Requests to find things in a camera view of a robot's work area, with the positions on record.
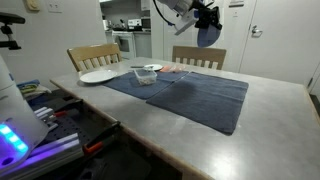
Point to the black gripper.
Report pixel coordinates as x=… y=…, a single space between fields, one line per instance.
x=207 y=16

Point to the light blue bowl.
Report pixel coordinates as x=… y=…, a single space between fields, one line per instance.
x=207 y=37

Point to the brown cookie pieces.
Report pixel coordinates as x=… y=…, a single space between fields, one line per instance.
x=147 y=81

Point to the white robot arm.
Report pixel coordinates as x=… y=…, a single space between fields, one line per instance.
x=192 y=13

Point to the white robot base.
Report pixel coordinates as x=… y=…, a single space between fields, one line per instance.
x=20 y=129

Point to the clear plastic lunch box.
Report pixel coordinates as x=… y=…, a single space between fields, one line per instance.
x=144 y=74

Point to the wooden chair by door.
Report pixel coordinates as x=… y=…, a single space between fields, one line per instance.
x=203 y=55

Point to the small white saucer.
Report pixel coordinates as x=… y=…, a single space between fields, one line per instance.
x=154 y=67

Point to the dark blue placemat left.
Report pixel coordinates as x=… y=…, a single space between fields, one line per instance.
x=212 y=101

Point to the white kitchen stove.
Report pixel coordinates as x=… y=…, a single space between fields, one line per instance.
x=126 y=43

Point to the large white plate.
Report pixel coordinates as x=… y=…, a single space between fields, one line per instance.
x=98 y=76

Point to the wooden chair near stove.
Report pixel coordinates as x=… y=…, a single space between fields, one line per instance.
x=94 y=54

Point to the black orange clamp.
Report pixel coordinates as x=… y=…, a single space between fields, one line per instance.
x=97 y=143

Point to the white door with handle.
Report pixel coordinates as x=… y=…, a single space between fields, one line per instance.
x=283 y=41

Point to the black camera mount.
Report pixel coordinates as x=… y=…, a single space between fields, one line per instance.
x=8 y=19

